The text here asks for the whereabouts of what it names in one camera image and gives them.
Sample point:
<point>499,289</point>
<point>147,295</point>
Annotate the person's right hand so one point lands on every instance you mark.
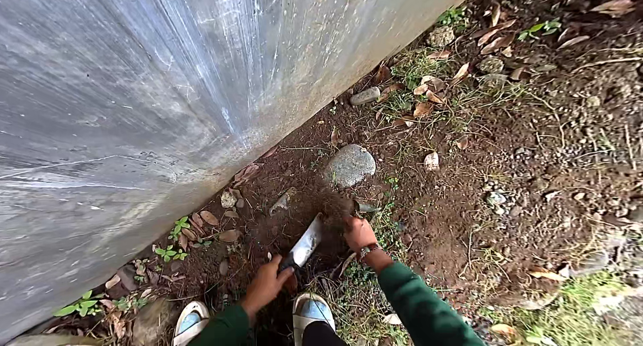
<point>360,234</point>

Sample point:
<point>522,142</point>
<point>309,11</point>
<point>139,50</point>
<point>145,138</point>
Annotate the person's left hand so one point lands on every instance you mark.
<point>263,286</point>

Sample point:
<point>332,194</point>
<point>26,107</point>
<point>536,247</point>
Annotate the person's right fingers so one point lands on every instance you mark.
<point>349,228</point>

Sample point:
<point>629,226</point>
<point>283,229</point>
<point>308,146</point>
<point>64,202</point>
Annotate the person's left thumb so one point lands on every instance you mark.
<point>286,274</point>

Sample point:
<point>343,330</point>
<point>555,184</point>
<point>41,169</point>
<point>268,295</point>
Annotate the person's left fingers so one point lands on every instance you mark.
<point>275,262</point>

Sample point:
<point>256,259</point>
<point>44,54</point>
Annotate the clump of soil and roots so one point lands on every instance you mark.
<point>333,206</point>

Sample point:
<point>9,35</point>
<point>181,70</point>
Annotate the person's right forearm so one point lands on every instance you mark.
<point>427,306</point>

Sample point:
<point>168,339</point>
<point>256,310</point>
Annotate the person's left forearm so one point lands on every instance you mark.
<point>223,328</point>

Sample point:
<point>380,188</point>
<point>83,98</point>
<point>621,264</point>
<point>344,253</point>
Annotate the person's legs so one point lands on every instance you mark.
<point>312,313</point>

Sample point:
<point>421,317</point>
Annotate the pointed gray stone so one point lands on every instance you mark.
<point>281,203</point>

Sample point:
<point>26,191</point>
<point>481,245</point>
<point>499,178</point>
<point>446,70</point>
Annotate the large round gray stone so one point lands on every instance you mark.
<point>352,166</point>

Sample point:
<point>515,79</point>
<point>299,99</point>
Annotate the small blocky beige stone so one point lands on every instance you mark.
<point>228,200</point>

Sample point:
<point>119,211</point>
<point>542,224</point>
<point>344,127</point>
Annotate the pile of brown leaves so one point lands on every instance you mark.
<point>197,224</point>

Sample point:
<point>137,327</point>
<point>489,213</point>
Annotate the small green leafy plant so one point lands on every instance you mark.
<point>169,254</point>
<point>179,227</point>

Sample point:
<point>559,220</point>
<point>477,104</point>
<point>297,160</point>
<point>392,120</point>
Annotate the small whitish stone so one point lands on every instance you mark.
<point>431,161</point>

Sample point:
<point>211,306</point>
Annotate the elongated gray stone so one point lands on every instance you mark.
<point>365,96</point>

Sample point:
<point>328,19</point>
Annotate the large brown stone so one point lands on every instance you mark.
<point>152,321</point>

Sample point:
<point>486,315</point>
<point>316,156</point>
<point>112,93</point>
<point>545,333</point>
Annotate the scattered brown dry leaves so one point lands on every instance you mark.
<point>423,109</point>

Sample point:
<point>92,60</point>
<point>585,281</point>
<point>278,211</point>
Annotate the pale greenish stone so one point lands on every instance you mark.
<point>496,199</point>

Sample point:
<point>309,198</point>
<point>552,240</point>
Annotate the broad-leaved green plant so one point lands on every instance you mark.
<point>83,306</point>

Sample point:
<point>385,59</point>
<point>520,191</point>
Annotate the rough tan stone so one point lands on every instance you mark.
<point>442,36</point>

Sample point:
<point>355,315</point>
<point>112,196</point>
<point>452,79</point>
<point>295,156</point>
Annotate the rough mottled stone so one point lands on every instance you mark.
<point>491,64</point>

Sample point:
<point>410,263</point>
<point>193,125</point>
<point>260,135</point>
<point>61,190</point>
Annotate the patch of green grass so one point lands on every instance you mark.
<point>572,301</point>

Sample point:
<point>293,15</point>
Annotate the green weed seedling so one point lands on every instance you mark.
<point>453,17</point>
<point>537,29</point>

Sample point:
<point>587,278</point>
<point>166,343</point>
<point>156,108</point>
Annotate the long thin dry twig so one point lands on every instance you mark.
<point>608,62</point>

